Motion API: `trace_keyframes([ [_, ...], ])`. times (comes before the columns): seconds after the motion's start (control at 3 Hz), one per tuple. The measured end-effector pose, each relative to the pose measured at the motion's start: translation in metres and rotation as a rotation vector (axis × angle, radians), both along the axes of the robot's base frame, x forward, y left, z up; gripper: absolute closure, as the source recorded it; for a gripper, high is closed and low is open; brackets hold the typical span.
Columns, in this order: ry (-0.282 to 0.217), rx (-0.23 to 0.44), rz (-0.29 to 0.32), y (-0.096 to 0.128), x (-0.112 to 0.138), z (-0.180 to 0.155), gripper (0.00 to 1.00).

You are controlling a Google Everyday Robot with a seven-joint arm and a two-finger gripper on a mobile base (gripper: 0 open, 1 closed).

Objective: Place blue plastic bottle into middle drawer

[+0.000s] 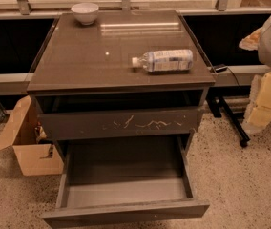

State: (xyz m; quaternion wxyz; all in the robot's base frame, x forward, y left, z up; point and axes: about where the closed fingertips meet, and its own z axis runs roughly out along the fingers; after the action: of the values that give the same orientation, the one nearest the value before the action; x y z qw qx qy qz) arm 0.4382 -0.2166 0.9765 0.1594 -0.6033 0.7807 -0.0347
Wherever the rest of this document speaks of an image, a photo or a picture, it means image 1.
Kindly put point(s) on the clear plastic water bottle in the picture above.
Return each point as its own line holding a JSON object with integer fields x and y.
{"x": 164, "y": 61}

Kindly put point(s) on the open grey middle drawer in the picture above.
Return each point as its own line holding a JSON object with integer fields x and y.
{"x": 125, "y": 179}

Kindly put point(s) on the black metal stand leg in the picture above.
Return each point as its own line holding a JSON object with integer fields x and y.
{"x": 216, "y": 103}

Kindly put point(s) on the closed scratched grey top drawer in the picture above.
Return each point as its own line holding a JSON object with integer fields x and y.
{"x": 88, "y": 125}

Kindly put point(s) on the metal window railing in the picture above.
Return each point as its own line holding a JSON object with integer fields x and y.
{"x": 126, "y": 0}

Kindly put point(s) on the black power adapter with cable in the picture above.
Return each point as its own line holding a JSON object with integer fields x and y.
{"x": 224, "y": 76}

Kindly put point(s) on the grey drawer cabinet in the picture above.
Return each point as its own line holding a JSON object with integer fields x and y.
{"x": 89, "y": 68}

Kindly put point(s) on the open cardboard box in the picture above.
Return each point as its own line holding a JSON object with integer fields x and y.
{"x": 36, "y": 155}

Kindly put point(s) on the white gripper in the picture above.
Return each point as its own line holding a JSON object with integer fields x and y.
{"x": 258, "y": 113}

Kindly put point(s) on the white ceramic bowl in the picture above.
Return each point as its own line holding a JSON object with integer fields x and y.
{"x": 85, "y": 13}

